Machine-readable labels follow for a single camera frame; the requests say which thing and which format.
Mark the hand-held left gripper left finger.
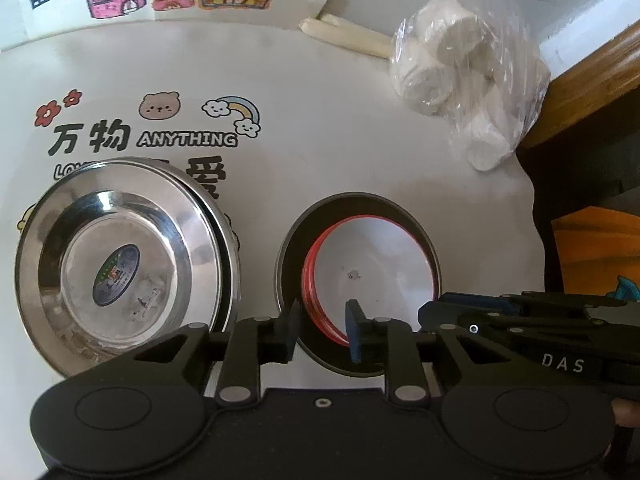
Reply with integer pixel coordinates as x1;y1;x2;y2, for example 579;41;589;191
132;300;303;406

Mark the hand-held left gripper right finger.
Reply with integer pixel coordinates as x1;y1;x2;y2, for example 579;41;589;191
345;299;506;406

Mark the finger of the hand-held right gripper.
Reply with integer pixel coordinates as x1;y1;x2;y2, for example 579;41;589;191
439;291;516;317
417;301;476;335

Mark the large white red-rimmed bowl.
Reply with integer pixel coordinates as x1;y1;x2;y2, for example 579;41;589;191
302;214;434;350

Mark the large matte steel bowl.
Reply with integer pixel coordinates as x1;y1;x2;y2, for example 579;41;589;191
273;190;442;379

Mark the shiny steel plate with sticker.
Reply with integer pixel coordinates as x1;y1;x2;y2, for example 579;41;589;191
14;159;236;382

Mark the clear bag of white rolls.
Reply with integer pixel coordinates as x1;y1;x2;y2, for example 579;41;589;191
387;0;552;173

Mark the wooden furniture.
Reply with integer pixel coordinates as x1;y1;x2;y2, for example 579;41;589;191
515;24;640;151

